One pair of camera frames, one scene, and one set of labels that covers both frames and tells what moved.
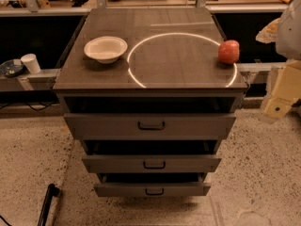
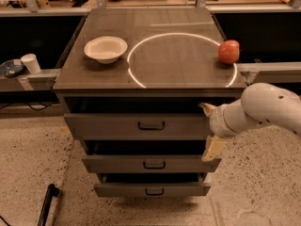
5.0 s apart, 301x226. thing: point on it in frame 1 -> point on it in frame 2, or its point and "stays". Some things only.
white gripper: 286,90 -> 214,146
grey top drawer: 151,118 stays
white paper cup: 31,63 stays
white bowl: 105,49 stays
